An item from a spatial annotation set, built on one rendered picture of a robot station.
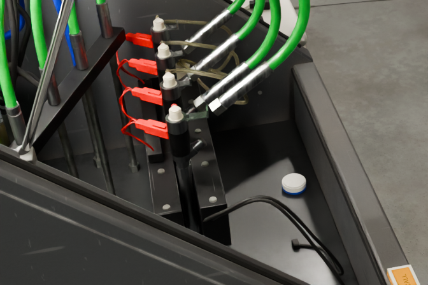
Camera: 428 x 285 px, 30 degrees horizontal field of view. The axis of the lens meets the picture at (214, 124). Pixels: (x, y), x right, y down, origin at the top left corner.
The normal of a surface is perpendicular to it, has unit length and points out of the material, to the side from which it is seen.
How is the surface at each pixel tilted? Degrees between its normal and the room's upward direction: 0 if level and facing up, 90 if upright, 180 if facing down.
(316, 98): 0
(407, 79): 0
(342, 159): 0
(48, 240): 90
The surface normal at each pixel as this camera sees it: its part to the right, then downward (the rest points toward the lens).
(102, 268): 0.15, 0.59
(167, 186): -0.10, -0.79
